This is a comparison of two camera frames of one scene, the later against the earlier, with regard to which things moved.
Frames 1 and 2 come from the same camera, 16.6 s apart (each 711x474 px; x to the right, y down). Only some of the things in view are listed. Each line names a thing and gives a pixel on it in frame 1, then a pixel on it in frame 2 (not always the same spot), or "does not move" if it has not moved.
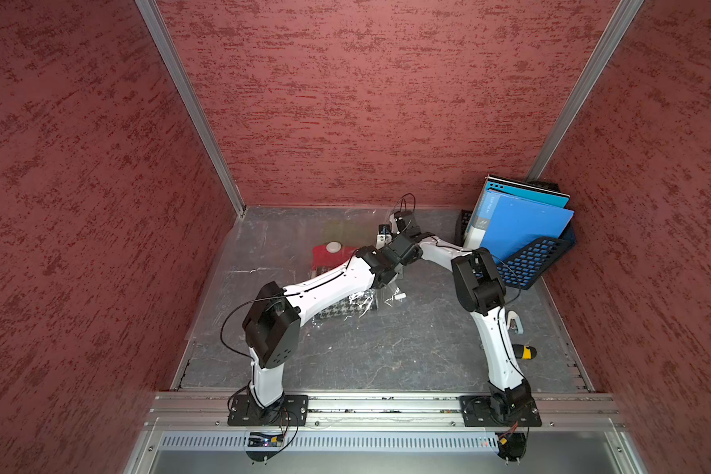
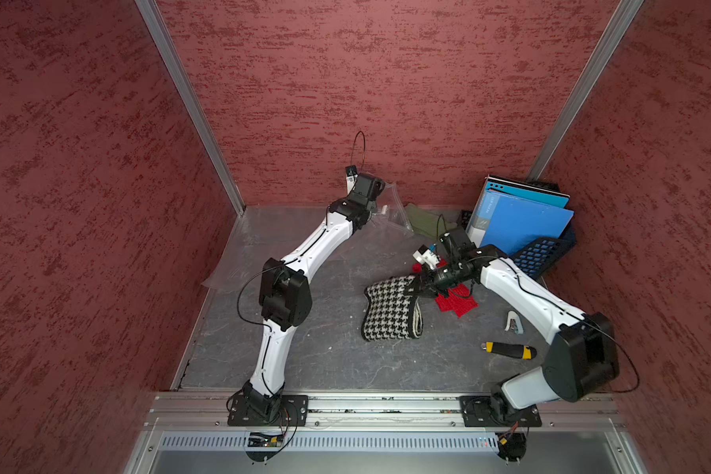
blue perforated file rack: x=522 y=267 does not move
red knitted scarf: x=324 y=261 → x=457 y=299
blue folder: x=504 y=224 does not move
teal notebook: x=500 y=185 does not move
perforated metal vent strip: x=334 y=442 does not move
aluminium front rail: x=381 y=412 does not move
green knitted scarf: x=358 y=232 → x=429 y=221
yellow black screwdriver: x=524 y=352 does not move
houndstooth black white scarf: x=354 y=305 → x=391 y=313
